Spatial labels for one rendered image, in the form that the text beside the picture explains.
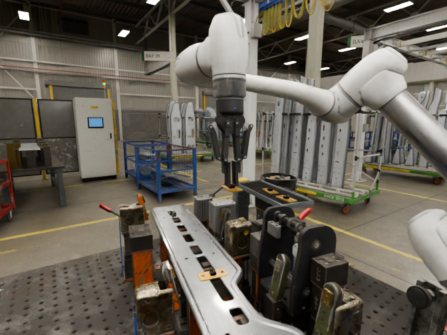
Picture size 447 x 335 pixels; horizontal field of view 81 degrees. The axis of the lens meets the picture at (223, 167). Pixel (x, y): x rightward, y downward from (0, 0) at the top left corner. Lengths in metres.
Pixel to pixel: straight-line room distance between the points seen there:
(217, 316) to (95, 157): 6.62
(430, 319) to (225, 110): 0.56
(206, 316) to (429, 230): 0.81
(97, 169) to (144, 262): 6.18
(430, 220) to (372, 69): 0.56
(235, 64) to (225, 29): 0.08
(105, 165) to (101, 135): 0.73
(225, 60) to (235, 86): 0.07
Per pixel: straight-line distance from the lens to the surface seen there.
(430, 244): 1.17
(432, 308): 0.51
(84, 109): 7.08
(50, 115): 7.85
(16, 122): 7.87
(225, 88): 0.69
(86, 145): 7.09
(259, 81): 0.93
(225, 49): 0.71
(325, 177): 5.11
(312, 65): 8.39
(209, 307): 0.72
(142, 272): 1.11
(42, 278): 1.63
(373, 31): 7.44
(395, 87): 1.08
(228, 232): 0.97
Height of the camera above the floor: 1.44
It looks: 10 degrees down
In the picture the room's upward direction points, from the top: straight up
